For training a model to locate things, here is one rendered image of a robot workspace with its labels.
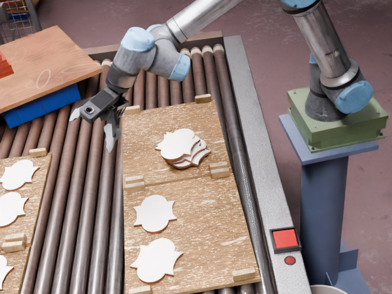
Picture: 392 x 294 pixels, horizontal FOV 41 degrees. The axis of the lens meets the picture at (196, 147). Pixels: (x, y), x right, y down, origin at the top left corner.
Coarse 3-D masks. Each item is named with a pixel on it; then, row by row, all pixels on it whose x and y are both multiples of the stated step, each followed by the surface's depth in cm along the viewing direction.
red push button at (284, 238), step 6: (276, 234) 146; (282, 234) 145; (288, 234) 145; (294, 234) 145; (276, 240) 144; (282, 240) 144; (288, 240) 144; (294, 240) 143; (276, 246) 143; (282, 246) 142; (288, 246) 142
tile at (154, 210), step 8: (144, 200) 159; (152, 200) 159; (160, 200) 159; (136, 208) 157; (144, 208) 157; (152, 208) 156; (160, 208) 156; (168, 208) 156; (144, 216) 154; (152, 216) 154; (160, 216) 153; (168, 216) 153; (136, 224) 152; (144, 224) 152; (152, 224) 152; (160, 224) 151; (168, 224) 152; (152, 232) 150
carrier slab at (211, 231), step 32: (160, 192) 163; (192, 192) 161; (224, 192) 160; (128, 224) 154; (192, 224) 151; (224, 224) 150; (128, 256) 145; (192, 256) 142; (224, 256) 141; (128, 288) 137; (160, 288) 136; (192, 288) 134
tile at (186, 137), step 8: (168, 136) 175; (176, 136) 174; (184, 136) 174; (192, 136) 173; (160, 144) 172; (168, 144) 172; (176, 144) 171; (184, 144) 171; (192, 144) 170; (168, 152) 168; (176, 152) 168; (184, 152) 168; (168, 160) 167
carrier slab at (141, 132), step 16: (144, 112) 197; (160, 112) 196; (176, 112) 195; (192, 112) 193; (208, 112) 192; (128, 128) 190; (144, 128) 189; (160, 128) 188; (176, 128) 187; (192, 128) 186; (208, 128) 185; (128, 144) 183; (144, 144) 182; (208, 144) 178; (224, 144) 177; (128, 160) 176; (144, 160) 175; (160, 160) 174; (208, 160) 172; (224, 160) 171; (128, 176) 170; (144, 176) 169; (160, 176) 168; (176, 176) 168; (192, 176) 167; (208, 176) 167
